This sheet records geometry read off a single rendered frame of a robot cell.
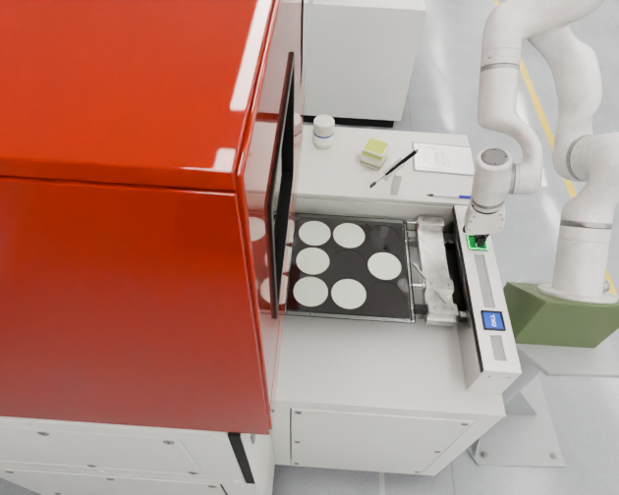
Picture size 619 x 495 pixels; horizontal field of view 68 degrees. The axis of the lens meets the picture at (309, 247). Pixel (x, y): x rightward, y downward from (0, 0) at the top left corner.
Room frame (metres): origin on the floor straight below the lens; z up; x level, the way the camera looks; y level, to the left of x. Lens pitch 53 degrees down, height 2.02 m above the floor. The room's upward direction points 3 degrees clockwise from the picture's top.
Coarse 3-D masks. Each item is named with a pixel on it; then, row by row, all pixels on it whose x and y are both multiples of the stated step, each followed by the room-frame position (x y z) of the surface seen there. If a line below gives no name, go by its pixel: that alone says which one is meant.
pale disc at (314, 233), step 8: (304, 224) 0.95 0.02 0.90; (312, 224) 0.95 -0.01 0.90; (320, 224) 0.95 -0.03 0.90; (304, 232) 0.92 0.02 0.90; (312, 232) 0.92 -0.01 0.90; (320, 232) 0.92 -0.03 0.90; (328, 232) 0.92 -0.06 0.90; (304, 240) 0.89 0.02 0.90; (312, 240) 0.89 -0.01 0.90; (320, 240) 0.89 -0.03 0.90
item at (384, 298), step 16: (336, 224) 0.96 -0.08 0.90; (368, 224) 0.96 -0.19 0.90; (384, 224) 0.97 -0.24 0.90; (400, 224) 0.97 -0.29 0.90; (368, 240) 0.90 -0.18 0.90; (384, 240) 0.90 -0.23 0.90; (400, 240) 0.90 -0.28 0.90; (336, 256) 0.83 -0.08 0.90; (352, 256) 0.83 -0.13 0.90; (368, 256) 0.83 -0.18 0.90; (400, 256) 0.84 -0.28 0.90; (304, 272) 0.76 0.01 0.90; (336, 272) 0.77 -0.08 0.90; (352, 272) 0.77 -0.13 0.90; (368, 272) 0.78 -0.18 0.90; (400, 272) 0.78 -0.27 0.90; (368, 288) 0.72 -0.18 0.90; (384, 288) 0.72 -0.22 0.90; (400, 288) 0.73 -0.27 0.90; (288, 304) 0.65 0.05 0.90; (320, 304) 0.66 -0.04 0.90; (336, 304) 0.66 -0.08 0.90; (368, 304) 0.66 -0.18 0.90; (384, 304) 0.67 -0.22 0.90; (400, 304) 0.67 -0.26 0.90
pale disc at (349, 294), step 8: (344, 280) 0.74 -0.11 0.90; (352, 280) 0.74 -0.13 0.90; (336, 288) 0.71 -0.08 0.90; (344, 288) 0.72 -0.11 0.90; (352, 288) 0.72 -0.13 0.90; (360, 288) 0.72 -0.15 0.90; (336, 296) 0.69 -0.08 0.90; (344, 296) 0.69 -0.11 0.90; (352, 296) 0.69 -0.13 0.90; (360, 296) 0.69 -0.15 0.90; (344, 304) 0.66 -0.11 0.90; (352, 304) 0.66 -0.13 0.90; (360, 304) 0.66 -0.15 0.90
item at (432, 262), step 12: (420, 240) 0.92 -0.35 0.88; (432, 240) 0.93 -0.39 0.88; (420, 252) 0.87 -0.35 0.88; (432, 252) 0.88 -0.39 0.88; (444, 252) 0.88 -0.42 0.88; (420, 264) 0.84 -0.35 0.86; (432, 264) 0.83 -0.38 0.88; (444, 264) 0.83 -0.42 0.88; (432, 276) 0.79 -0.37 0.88; (444, 276) 0.79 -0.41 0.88; (432, 300) 0.70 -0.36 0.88; (444, 300) 0.71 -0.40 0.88; (432, 324) 0.64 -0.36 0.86; (444, 324) 0.64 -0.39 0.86
